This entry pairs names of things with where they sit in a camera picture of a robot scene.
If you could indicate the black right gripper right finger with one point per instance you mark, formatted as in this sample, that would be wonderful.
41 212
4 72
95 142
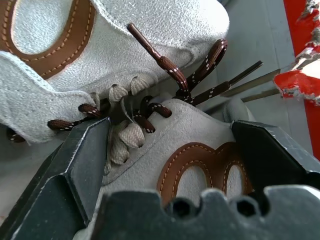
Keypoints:
270 160

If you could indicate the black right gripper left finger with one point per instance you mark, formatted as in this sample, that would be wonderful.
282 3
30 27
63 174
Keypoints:
62 190

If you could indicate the grey suede shoe brown logo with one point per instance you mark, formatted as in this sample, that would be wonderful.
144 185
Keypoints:
140 57

